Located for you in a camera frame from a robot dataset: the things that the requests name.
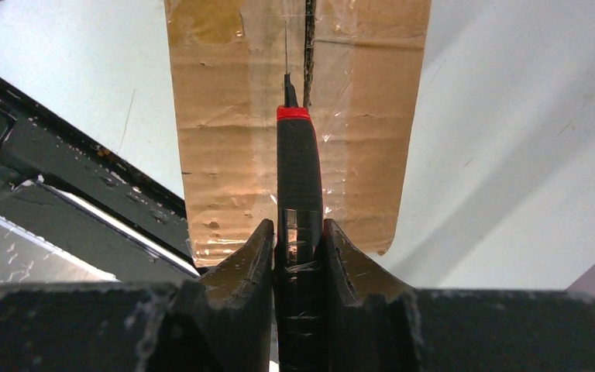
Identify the brown cardboard express box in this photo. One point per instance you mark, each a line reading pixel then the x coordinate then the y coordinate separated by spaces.
pixel 350 68

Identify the red black utility knife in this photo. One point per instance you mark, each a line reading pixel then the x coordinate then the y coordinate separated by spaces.
pixel 298 288

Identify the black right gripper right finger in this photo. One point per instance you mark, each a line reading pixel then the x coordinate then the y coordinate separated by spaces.
pixel 376 322

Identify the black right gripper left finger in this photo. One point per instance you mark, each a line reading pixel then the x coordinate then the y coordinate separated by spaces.
pixel 220 321

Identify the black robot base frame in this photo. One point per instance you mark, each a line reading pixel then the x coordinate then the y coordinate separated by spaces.
pixel 61 186

